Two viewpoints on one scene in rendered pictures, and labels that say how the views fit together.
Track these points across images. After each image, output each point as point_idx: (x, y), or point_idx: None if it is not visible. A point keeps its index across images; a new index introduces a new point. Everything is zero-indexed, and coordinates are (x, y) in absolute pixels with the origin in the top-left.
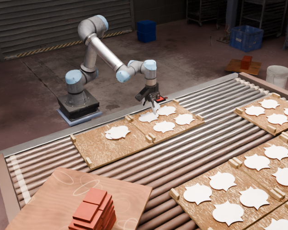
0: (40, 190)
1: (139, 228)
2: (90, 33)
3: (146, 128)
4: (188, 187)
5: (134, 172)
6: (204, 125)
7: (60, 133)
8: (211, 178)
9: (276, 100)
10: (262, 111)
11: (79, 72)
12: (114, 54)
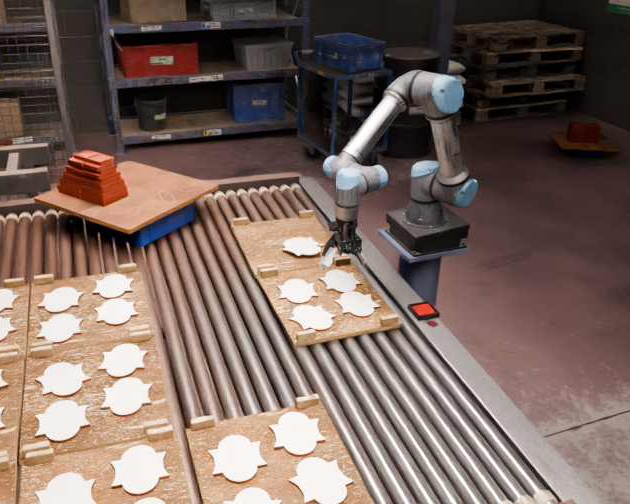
0: (185, 177)
1: (107, 247)
2: (387, 89)
3: (305, 275)
4: (129, 280)
5: (205, 258)
6: (285, 345)
7: None
8: (128, 303)
9: None
10: (287, 446)
11: (428, 168)
12: (364, 133)
